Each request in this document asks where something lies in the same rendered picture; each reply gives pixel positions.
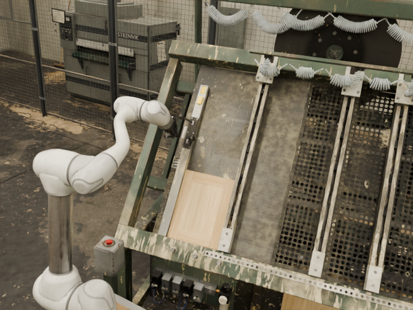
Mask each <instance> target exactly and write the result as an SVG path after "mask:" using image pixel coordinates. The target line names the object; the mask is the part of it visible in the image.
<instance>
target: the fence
mask: <svg viewBox="0 0 413 310"><path fill-rule="evenodd" d="M202 87H206V91H205V94H200V91H201V88H202ZM209 89H210V88H209V87H208V86H207V85H201V86H200V89H199V93H198V96H197V100H198V97H199V96H201V97H203V101H202V104H201V105H198V104H197V100H196V102H195V106H194V110H193V113H192V117H197V118H198V119H199V121H198V123H197V128H196V130H195V134H194V137H195V138H196V135H197V131H198V128H199V124H200V120H201V117H202V113H203V109H204V107H205V103H206V100H207V96H208V92H209ZM193 145H194V141H193V142H192V145H191V148H190V149H187V148H183V149H182V151H181V155H180V158H179V162H178V166H177V169H176V173H175V177H174V179H173V183H172V186H171V190H170V193H169V197H168V200H167V204H166V207H165V211H164V214H163V218H162V222H161V224H160V228H159V232H158V234H159V235H162V236H166V237H167V234H168V230H169V227H170V223H171V219H172V217H173V213H174V210H175V206H176V202H177V199H178V195H179V191H180V189H181V185H182V182H183V178H184V174H185V171H186V170H187V166H188V163H189V159H190V156H191V152H192V149H193Z"/></svg>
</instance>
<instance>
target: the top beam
mask: <svg viewBox="0 0 413 310"><path fill-rule="evenodd" d="M168 54H169V56H170V58H171V57H175V58H178V59H180V60H181V62H185V63H193V64H198V65H206V66H214V67H218V68H227V69H232V70H239V71H247V72H252V73H258V69H259V65H258V64H257V63H256V62H255V60H254V59H256V60H257V62H258V63H259V64H260V61H261V57H262V55H259V54H251V53H250V50H246V49H236V48H231V47H223V46H214V45H208V44H199V43H194V42H186V41H177V40H172V41H171V44H170V48H169V51H168ZM285 64H287V65H286V66H285V67H283V68H282V69H281V70H280V74H278V76H281V77H286V78H293V79H302V80H306V81H314V82H322V83H327V84H330V82H331V81H332V80H330V78H331V76H330V75H332V76H333V75H335V74H339V75H341V76H345V72H346V69H347V67H346V66H340V65H332V64H327V63H318V62H310V61H304V60H295V59H290V58H281V57H279V58H278V61H277V67H279V69H280V68H281V67H282V66H284V65H285ZM289 64H291V65H292V66H293V67H295V69H299V67H302V66H303V67H307V68H312V70H314V72H315V71H318V70H320V69H324V70H322V71H319V72H317V73H315V74H314V77H312V78H311V79H310V78H309V79H307V78H306V79H305V78H304V79H303V78H301V77H296V74H297V73H296V70H295V69H294V68H292V67H291V66H290V65H289ZM325 69H327V70H328V72H329V73H330V75H329V74H328V73H327V72H326V70H325ZM364 75H366V76H367V77H368V78H369V79H370V80H373V79H374V78H381V79H388V81H390V83H392V82H395V81H397V80H398V78H399V73H391V72H386V71H377V70H369V69H365V72H364ZM403 79H404V80H405V82H412V80H413V78H411V76H410V75H405V74H404V77H403ZM369 83H370V81H369V80H368V79H367V78H365V77H364V78H363V84H362V89H368V90H375V87H376V85H375V87H374V89H372V87H373V86H372V87H371V88H370V86H371V84H372V83H371V84H369ZM376 84H377V83H376ZM373 85H374V84H373ZM397 85H398V82H396V83H394V84H392V85H390V89H388V85H387V91H386V90H384V91H383V85H382V90H381V92H389V93H396V89H397ZM378 86H379V84H378ZM378 86H377V89H378ZM380 86H381V84H380ZM377 89H376V91H380V88H379V90H377Z"/></svg>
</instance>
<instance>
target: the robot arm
mask: <svg viewBox="0 0 413 310"><path fill-rule="evenodd" d="M114 110H115V112H116V113H117V114H116V116H115V118H114V131H115V136H116V144H115V145H114V146H112V147H111V148H109V149H107V150H106V151H103V152H102V153H100V154H98V155H97V156H85V155H81V154H78V153H75V152H72V151H67V150H63V149H49V150H46V151H42V152H40V153H38V154H37V155H36V157H35V158H34V161H33V170H34V172H35V174H36V175H37V176H38V177H39V178H40V180H41V182H42V185H43V187H44V190H45V191H46V193H47V194H48V221H49V267H48V268H46V269H45V271H44V272H43V274H41V275H40V276H39V277H38V278H37V279H36V281H35V283H34V286H33V296H34V299H35V300H36V301H37V303H38V304H40V305H41V306H42V307H43V308H45V309H47V310H117V308H116V298H115V294H114V292H113V289H112V288H111V286H110V285H109V284H108V283H107V282H106V281H104V280H100V279H93V280H90V281H87V282H86V283H82V280H81V277H80V275H79V272H78V269H77V268H76V267H75V266H74V265H73V193H74V192H75V191H76V192H78V193H80V194H90V193H92V192H94V191H96V190H98V189H100V188H101V187H102V186H103V185H104V184H105V183H107V182H108V181H109V180H110V179H111V177H112V176H113V175H114V173H115V172H116V171H117V169H118V168H119V166H120V164H121V162H122V161H123V159H124V158H125V156H126V155H127V153H128V150H129V148H130V139H129V136H128V132H127V128H126V125H125V123H131V122H134V121H138V120H142V121H146V122H149V123H151V124H154V125H157V126H158V127H159V128H160V129H163V130H164V131H165V133H166V134H165V136H164V137H165V138H175V137H176V138H180V135H179V133H178V130H177V128H178V126H177V124H176V121H175V117H173V116H171V115H170V112H169V110H168V109H167V107H166V106H165V105H164V104H163V103H161V102H159V101H157V100H153V101H145V100H142V99H140V98H135V97H119V98H118V99H117V100H116V101H115V102H114ZM168 133H170V135H169V134H168Z"/></svg>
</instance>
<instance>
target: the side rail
mask: <svg viewBox="0 0 413 310"><path fill-rule="evenodd" d="M182 68H183V66H182V64H181V62H180V61H179V59H176V58H170V60H169V63H168V66H167V70H166V73H165V76H164V79H163V83H162V86H161V88H160V92H159V96H158V98H157V101H159V102H161V103H163V104H164V105H165V106H166V107H167V109H168V110H169V111H170V108H171V104H172V101H173V97H174V95H175V88H176V84H177V81H178V80H179V77H180V75H181V71H182ZM162 134H163V129H160V128H159V127H158V126H157V125H154V124H151V123H150V124H149V128H148V130H147V134H146V138H145V140H144V143H143V147H142V150H141V153H140V157H139V159H138V163H137V166H136V169H135V172H134V176H133V179H132V183H131V185H130V189H129V191H128V195H127V198H126V201H125V205H124V208H123V211H122V214H121V217H120V221H119V224H122V225H125V226H131V227H132V228H134V227H135V223H136V220H137V217H138V214H139V210H140V207H141V203H142V201H143V197H144V194H145V190H146V183H147V181H148V177H149V175H150V174H151V170H152V167H153V164H154V161H155V157H156V154H157V150H158V148H159V144H160V140H161V137H162Z"/></svg>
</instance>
